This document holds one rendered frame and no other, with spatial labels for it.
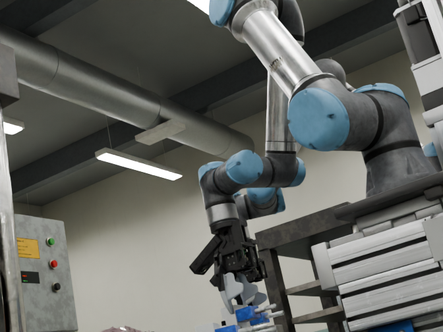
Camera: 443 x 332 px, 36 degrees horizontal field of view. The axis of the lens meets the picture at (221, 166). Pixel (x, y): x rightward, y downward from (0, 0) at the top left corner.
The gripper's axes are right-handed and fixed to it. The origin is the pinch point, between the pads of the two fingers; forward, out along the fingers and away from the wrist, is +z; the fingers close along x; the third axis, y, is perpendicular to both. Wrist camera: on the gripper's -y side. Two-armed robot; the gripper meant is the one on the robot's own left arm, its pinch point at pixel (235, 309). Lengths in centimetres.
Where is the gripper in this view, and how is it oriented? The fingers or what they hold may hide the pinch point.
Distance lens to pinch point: 161.2
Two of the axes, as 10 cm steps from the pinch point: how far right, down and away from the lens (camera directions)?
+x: 5.1, 1.8, 8.4
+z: 2.1, 9.2, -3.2
